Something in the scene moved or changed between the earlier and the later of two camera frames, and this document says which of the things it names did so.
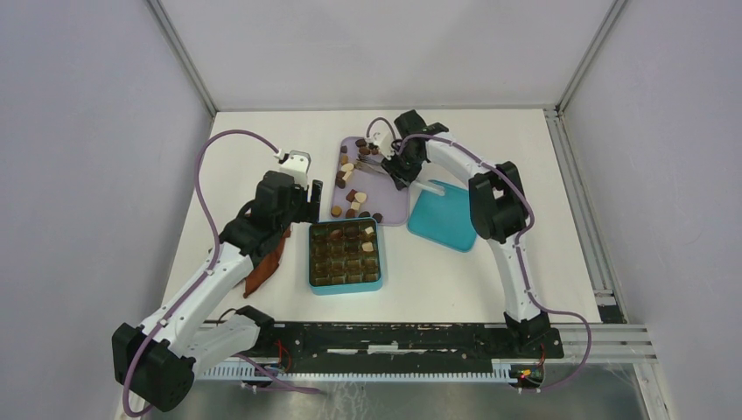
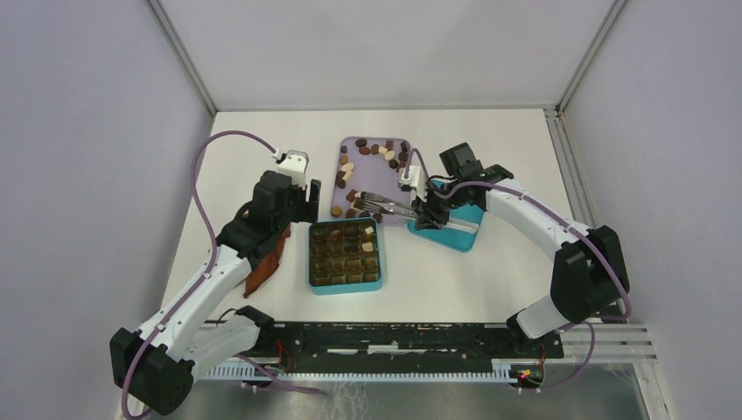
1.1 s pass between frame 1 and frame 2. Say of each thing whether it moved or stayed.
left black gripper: stayed
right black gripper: moved
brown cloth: stayed
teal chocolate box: stayed
